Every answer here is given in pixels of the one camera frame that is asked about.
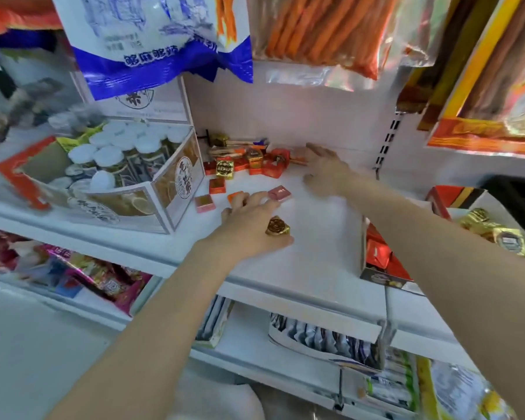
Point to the person's right hand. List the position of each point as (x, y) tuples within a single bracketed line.
[(328, 174)]

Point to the person's left hand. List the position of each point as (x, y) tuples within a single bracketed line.
[(245, 235)]

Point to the gold foil candy piece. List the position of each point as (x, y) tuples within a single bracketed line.
[(278, 226)]

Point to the pile of mixed candies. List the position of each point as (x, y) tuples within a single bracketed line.
[(225, 168)]

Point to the white box of red chocolates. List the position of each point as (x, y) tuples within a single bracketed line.
[(385, 279)]

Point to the red Filer candy box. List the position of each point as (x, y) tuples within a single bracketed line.
[(446, 196)]

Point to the black plastic tray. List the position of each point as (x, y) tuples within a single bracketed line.
[(516, 201)]

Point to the heap of gold candies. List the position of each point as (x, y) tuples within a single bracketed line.
[(509, 240)]

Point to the person's right forearm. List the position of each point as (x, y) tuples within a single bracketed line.
[(455, 275)]

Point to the person's left forearm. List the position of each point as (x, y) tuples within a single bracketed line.
[(148, 336)]

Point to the white metal shelf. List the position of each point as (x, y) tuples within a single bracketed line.
[(323, 240)]

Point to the printed jar display box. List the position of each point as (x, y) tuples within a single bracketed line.
[(183, 179)]

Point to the clear bag of orange sticks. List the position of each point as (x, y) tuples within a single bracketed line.
[(332, 30)]

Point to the dark brown snack bag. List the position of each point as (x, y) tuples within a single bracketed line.
[(437, 74)]

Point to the pile of pink snack packets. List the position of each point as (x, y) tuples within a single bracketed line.
[(83, 271)]

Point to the yellow red bag brown sticks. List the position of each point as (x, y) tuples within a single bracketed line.
[(498, 91)]

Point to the white blue snack bag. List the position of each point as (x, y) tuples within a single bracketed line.
[(157, 48)]

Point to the stack of green white packets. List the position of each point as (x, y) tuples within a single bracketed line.
[(393, 384)]

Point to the orange blue snack bag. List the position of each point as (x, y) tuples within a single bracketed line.
[(17, 17)]

